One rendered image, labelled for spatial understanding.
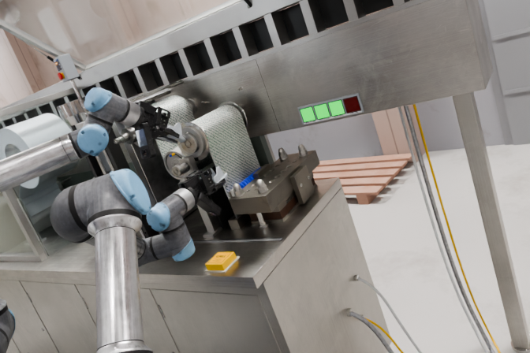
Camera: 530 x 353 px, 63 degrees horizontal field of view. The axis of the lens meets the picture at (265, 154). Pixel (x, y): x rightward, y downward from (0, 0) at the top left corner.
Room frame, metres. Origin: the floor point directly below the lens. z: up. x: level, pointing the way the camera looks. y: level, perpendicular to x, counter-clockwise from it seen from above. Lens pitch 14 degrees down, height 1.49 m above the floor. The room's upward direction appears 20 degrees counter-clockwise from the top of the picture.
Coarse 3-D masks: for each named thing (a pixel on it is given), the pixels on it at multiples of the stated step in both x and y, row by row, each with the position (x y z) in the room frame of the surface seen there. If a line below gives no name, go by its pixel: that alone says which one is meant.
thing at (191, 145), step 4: (188, 132) 1.52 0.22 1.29; (184, 136) 1.52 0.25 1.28; (188, 136) 1.51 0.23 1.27; (192, 136) 1.50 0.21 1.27; (188, 140) 1.52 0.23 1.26; (192, 140) 1.50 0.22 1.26; (196, 140) 1.50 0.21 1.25; (184, 144) 1.53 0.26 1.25; (188, 144) 1.52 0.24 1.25; (192, 144) 1.51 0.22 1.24; (196, 144) 1.50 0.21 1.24; (184, 148) 1.53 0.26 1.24; (188, 148) 1.52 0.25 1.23; (192, 148) 1.51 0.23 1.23; (196, 148) 1.50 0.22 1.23; (188, 152) 1.53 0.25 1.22; (192, 152) 1.52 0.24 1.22
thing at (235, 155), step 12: (240, 132) 1.65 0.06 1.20; (228, 144) 1.58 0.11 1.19; (240, 144) 1.63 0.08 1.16; (216, 156) 1.52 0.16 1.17; (228, 156) 1.56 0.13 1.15; (240, 156) 1.61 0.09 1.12; (252, 156) 1.67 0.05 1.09; (228, 168) 1.54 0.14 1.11; (240, 168) 1.59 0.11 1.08; (252, 168) 1.65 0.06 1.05; (228, 180) 1.52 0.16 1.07; (240, 180) 1.57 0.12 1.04; (228, 192) 1.51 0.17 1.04
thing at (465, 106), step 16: (464, 96) 1.44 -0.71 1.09; (464, 112) 1.45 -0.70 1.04; (464, 128) 1.45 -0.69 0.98; (480, 128) 1.45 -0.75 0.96; (464, 144) 1.46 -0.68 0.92; (480, 144) 1.43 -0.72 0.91; (480, 160) 1.44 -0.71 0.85; (480, 176) 1.44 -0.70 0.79; (480, 192) 1.45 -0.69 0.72; (496, 192) 1.47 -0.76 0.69; (480, 208) 1.46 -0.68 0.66; (496, 208) 1.43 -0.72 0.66; (496, 224) 1.44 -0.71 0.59; (496, 240) 1.44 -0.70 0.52; (496, 256) 1.45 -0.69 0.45; (496, 272) 1.46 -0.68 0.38; (512, 272) 1.43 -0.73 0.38; (512, 288) 1.43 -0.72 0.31; (512, 304) 1.44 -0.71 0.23; (512, 320) 1.45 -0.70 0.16; (512, 336) 1.46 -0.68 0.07; (528, 336) 1.46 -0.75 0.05; (528, 352) 1.43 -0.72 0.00
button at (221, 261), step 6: (222, 252) 1.28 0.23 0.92; (228, 252) 1.27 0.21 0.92; (216, 258) 1.25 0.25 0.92; (222, 258) 1.24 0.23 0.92; (228, 258) 1.23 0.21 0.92; (234, 258) 1.25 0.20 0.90; (210, 264) 1.23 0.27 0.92; (216, 264) 1.22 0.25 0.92; (222, 264) 1.21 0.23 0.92; (228, 264) 1.22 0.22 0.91
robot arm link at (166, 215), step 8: (168, 200) 1.28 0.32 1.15; (176, 200) 1.29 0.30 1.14; (184, 200) 1.30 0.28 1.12; (152, 208) 1.25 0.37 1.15; (160, 208) 1.24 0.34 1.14; (168, 208) 1.25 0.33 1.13; (176, 208) 1.27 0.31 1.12; (184, 208) 1.29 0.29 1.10; (152, 216) 1.23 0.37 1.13; (160, 216) 1.22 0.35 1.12; (168, 216) 1.23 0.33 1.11; (176, 216) 1.26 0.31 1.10; (152, 224) 1.24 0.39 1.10; (160, 224) 1.22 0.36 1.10; (168, 224) 1.23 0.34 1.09; (176, 224) 1.25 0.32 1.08
